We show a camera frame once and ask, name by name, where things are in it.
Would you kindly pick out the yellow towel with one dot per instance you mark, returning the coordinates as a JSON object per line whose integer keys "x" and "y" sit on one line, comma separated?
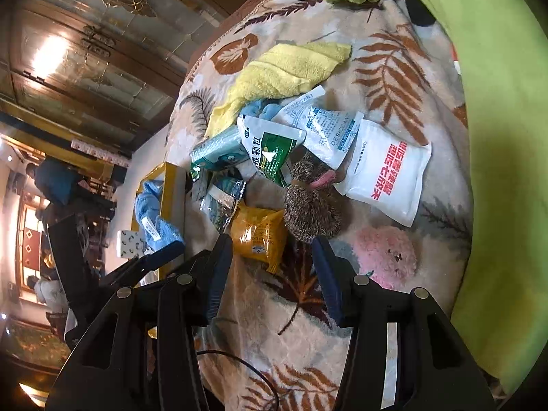
{"x": 278, "y": 72}

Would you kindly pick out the small white patterned box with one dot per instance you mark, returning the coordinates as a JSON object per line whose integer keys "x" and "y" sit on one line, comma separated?
{"x": 130, "y": 244}

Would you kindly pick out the dark furniture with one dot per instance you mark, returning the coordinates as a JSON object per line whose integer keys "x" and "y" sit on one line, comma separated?
{"x": 70, "y": 257}

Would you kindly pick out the leaf printed blanket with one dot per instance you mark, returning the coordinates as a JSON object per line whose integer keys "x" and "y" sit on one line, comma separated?
{"x": 385, "y": 81}

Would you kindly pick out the red white printed strip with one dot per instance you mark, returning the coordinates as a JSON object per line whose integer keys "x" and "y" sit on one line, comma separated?
{"x": 98, "y": 152}

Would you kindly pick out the wooden glass door cabinet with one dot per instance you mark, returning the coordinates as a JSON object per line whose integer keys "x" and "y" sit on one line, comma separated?
{"x": 85, "y": 60}

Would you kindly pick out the brown hedgehog plush toy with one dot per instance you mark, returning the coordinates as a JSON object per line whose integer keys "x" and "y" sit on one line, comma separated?
{"x": 310, "y": 209}

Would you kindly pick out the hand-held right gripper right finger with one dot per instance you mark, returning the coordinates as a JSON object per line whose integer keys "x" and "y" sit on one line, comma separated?
{"x": 327, "y": 278}

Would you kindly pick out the white packet with red print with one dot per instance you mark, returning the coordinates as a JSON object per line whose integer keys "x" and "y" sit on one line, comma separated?
{"x": 385, "y": 175}

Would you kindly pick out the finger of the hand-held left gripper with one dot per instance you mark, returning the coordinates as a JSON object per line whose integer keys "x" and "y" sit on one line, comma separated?
{"x": 158, "y": 257}

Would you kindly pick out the green quilt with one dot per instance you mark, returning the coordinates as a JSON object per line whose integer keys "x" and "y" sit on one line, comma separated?
{"x": 501, "y": 137}

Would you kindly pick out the teal tissue pack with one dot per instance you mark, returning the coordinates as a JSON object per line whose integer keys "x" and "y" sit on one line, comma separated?
{"x": 218, "y": 152}

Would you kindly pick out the white blue desiccant packet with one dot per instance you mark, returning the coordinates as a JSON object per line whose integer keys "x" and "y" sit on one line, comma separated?
{"x": 332, "y": 137}
{"x": 295, "y": 109}

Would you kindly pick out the yellow snack packet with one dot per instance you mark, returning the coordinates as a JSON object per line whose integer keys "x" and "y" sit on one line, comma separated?
{"x": 257, "y": 235}

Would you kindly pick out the silver teal foil packet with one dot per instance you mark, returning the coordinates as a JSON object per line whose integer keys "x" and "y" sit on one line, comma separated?
{"x": 222, "y": 201}

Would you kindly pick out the yellow box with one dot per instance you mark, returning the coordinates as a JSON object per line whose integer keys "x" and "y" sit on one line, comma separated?
{"x": 173, "y": 197}

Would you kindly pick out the green white medicine packet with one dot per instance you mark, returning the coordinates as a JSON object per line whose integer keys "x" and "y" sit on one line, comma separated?
{"x": 269, "y": 145}

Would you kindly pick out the light blue cloth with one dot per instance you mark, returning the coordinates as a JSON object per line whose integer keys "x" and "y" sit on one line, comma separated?
{"x": 261, "y": 109}

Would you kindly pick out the black cloth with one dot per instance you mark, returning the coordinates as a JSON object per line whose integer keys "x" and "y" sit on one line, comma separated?
{"x": 421, "y": 8}

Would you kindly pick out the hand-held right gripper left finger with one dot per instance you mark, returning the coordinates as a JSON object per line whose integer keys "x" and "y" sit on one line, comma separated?
{"x": 220, "y": 274}

